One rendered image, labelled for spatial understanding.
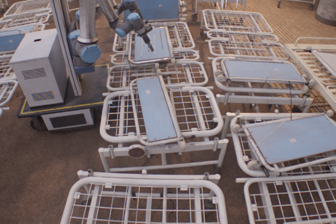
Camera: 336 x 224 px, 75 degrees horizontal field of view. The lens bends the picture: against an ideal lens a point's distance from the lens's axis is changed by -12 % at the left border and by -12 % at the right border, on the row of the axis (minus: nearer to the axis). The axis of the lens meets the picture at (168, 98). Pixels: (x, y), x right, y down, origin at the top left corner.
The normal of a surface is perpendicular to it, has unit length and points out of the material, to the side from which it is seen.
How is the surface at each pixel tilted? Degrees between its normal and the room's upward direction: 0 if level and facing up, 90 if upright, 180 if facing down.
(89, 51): 95
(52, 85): 90
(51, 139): 0
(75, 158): 0
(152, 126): 1
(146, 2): 90
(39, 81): 90
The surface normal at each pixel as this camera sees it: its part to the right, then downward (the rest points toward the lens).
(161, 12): 0.10, 0.65
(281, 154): -0.01, -0.82
